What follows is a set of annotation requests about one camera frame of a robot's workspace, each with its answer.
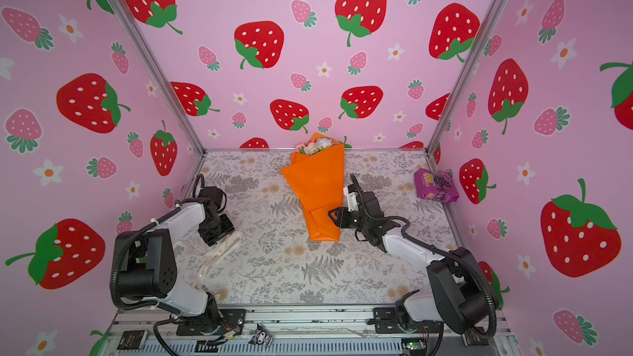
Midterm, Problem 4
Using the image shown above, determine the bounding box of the orange wrapping paper sheet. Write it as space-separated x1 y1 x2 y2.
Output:
281 133 346 242

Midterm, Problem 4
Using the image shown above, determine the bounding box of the white blue fake rose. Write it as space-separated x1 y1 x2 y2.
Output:
316 138 335 152

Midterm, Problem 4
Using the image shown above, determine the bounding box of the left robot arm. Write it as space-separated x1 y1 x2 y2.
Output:
110 175 242 325

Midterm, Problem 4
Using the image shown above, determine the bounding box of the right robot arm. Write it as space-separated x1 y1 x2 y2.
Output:
328 174 499 340

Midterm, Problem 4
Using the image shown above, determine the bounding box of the clear ribbon strip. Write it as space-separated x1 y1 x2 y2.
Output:
174 230 244 292

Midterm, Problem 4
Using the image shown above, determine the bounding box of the purple snack bag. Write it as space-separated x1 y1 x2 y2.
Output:
414 168 459 204

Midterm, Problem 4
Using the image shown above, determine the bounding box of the small black box left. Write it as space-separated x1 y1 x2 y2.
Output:
116 331 148 350

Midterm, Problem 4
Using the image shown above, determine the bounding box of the small black box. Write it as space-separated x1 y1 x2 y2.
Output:
462 329 490 347
116 331 148 350

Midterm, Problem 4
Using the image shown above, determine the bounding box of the small black box right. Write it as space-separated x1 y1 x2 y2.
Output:
462 329 490 347

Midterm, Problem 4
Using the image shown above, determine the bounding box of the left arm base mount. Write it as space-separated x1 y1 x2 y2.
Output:
176 293 247 336

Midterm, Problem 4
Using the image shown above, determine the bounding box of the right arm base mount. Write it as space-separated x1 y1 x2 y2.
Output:
367 290 442 334

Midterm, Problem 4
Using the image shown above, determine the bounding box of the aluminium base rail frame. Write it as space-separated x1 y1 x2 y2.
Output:
91 304 522 355

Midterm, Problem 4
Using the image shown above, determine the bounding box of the aluminium corner post right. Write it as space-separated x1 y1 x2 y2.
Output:
426 0 509 158

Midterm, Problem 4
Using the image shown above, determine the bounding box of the aluminium corner post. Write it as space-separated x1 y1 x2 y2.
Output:
107 0 206 157
426 0 509 158

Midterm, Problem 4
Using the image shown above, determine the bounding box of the aluminium corner post left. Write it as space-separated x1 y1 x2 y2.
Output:
107 0 206 157

